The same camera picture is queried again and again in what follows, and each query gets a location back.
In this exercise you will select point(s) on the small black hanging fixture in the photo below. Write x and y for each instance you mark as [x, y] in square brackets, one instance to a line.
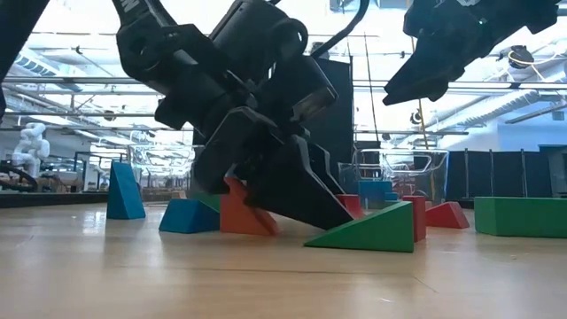
[415, 118]

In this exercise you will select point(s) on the white robot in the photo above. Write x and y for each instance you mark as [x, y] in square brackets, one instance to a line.
[33, 146]

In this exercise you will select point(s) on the blue triangular block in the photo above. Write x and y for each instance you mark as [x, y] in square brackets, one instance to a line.
[188, 217]
[126, 195]

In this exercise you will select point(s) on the black ceiling camera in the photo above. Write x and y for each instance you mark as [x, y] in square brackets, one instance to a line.
[522, 56]

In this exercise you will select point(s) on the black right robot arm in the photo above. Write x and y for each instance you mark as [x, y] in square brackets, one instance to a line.
[522, 15]

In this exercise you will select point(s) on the orange triangular block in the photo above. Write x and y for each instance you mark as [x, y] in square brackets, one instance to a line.
[241, 217]

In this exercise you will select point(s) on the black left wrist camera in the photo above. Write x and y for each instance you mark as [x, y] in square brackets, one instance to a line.
[310, 97]

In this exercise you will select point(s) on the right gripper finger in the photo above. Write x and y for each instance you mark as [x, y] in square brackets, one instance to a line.
[429, 71]

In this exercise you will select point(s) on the green triangular block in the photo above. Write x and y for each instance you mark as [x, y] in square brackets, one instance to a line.
[376, 235]

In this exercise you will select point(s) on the green rectangular block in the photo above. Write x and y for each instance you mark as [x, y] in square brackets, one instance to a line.
[518, 217]

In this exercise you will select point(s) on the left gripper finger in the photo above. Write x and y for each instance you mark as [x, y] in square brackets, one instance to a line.
[327, 170]
[292, 186]

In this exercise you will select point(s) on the blue long block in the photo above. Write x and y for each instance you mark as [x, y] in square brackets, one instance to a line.
[390, 196]
[374, 186]

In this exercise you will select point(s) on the red rectangular block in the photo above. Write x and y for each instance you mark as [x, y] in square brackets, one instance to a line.
[350, 206]

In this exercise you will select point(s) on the green curved block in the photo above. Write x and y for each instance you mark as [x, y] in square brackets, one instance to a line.
[206, 201]

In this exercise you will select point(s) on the red arch block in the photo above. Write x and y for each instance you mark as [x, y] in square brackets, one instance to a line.
[421, 217]

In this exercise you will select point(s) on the red triangular block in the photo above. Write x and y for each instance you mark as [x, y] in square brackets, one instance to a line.
[447, 218]

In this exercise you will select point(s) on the low black partition panels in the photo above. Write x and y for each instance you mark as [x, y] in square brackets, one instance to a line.
[505, 175]

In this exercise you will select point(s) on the tall black partition screen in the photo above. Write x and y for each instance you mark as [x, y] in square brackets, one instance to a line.
[345, 133]

